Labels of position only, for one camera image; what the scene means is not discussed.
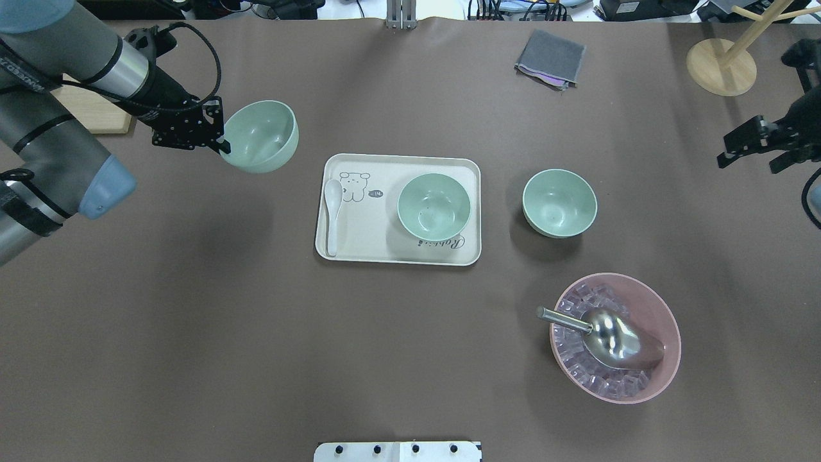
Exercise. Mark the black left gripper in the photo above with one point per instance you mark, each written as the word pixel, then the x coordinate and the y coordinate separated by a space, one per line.
pixel 161 94

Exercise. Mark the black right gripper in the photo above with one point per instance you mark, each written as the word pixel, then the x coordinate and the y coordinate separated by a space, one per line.
pixel 805 119

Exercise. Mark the green bowl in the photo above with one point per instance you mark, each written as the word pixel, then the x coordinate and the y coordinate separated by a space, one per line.
pixel 263 137
pixel 434 207
pixel 559 203

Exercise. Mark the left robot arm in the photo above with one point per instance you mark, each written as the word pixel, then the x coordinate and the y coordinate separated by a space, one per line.
pixel 65 170

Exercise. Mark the wooden mug tree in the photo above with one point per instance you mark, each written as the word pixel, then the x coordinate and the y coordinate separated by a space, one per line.
pixel 725 68

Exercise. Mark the white ceramic spoon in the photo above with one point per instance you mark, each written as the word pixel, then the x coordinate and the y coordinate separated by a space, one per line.
pixel 333 198

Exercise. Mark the bamboo cutting board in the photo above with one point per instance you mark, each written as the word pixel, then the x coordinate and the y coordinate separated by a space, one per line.
pixel 94 112

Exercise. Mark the cream serving tray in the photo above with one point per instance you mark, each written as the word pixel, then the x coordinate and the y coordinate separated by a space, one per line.
pixel 368 225

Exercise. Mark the green bowl on tray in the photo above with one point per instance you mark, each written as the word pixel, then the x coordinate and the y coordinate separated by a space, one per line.
pixel 434 207

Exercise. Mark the pink bowl with ice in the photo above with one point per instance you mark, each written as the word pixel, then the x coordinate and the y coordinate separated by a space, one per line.
pixel 633 301

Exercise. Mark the grey folded cloth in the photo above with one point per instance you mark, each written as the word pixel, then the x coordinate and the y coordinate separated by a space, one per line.
pixel 551 59

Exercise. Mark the metal ice scoop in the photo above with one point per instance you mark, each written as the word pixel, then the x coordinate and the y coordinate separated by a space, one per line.
pixel 612 340

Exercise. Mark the aluminium frame post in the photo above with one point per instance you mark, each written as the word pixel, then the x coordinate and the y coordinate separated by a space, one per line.
pixel 401 14

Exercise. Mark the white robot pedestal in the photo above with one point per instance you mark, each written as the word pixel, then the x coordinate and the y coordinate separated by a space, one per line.
pixel 448 450

